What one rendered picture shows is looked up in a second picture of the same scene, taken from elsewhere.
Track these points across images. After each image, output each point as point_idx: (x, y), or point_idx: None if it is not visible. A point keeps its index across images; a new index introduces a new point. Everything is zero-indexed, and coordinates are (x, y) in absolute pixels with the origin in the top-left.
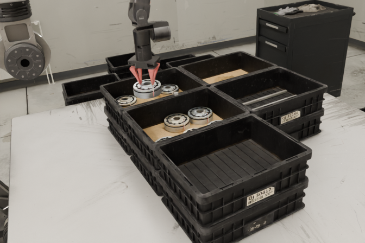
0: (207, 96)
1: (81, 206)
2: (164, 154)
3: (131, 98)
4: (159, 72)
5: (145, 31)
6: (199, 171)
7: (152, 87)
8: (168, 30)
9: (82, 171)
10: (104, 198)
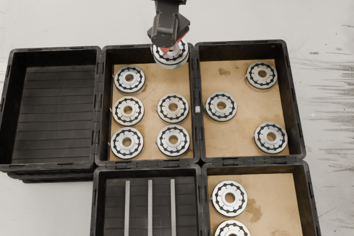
0: None
1: (146, 24)
2: (81, 49)
3: (262, 82)
4: (296, 126)
5: (154, 2)
6: (82, 92)
7: (151, 47)
8: (151, 34)
9: (195, 33)
10: (145, 41)
